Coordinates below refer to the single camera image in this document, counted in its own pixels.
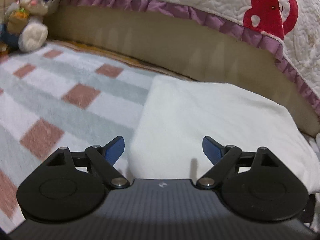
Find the quilted strawberry bedspread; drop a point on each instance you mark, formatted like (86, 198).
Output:
(289, 29)

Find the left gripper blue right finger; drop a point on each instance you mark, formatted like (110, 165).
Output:
(223, 159)

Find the white fleece hooded jacket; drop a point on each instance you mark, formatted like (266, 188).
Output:
(177, 115)

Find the checkered pink grey rug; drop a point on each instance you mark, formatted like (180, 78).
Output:
(57, 97)

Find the grey plush bunny toy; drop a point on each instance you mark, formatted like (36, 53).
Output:
(22, 27)

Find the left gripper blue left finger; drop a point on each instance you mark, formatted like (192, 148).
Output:
(102, 160)

